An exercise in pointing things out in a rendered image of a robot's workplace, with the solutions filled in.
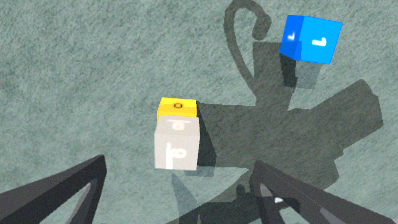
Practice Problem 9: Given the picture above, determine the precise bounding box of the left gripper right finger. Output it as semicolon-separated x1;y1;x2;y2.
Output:
252;160;396;224

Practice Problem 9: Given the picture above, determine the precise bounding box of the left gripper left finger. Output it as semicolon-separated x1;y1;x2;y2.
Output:
0;154;107;224

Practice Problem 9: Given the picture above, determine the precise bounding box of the blue block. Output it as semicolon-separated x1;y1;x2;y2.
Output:
279;15;342;64

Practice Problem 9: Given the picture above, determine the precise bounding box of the yellow block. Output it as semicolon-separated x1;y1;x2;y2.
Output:
158;98;197;120

